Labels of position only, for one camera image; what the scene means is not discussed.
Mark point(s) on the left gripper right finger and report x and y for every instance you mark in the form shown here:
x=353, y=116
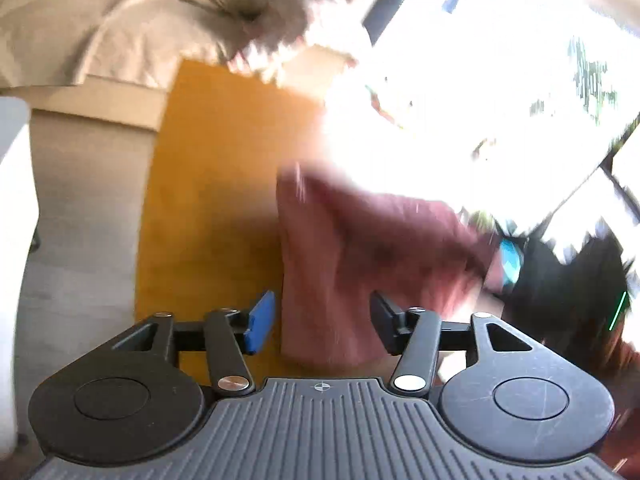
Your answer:
x=389, y=322

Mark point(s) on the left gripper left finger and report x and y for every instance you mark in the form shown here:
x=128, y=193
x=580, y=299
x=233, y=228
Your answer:
x=259, y=322

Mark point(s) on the pink knitted garment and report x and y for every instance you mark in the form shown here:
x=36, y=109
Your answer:
x=340, y=243

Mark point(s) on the blue plastic basin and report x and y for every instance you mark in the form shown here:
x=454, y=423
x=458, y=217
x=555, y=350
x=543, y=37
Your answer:
x=512, y=257

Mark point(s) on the floral pink blanket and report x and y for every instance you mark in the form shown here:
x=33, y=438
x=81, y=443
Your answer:
x=287, y=27

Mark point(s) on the beige sofa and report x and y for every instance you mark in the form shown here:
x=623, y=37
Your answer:
x=113, y=60

